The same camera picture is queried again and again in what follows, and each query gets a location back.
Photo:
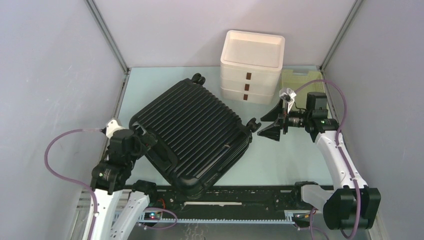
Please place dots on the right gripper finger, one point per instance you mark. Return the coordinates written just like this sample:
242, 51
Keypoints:
272, 132
273, 114

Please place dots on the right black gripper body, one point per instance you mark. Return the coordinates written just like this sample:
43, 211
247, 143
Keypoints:
296, 119

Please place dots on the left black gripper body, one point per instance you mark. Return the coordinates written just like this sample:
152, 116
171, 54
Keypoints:
146, 142

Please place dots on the black ribbed hard-shell suitcase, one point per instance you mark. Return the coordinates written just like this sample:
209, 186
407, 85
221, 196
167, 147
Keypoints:
199, 138

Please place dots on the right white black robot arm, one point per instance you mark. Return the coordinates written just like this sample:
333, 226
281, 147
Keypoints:
352, 204

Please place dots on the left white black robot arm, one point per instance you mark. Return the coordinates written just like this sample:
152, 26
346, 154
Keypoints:
108, 181

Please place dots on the pale yellow perforated basket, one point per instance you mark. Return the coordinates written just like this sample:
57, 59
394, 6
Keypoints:
295, 78

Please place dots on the white stacked drawer unit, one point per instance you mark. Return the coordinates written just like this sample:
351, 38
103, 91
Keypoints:
250, 66

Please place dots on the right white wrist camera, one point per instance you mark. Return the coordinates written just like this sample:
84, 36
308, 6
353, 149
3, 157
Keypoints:
288, 96

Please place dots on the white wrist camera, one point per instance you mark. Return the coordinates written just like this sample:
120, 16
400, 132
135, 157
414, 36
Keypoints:
288, 96
112, 126

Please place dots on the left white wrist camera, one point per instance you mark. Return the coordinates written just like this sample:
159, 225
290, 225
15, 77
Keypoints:
112, 126

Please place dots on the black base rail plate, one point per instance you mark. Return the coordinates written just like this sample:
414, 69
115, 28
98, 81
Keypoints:
268, 204

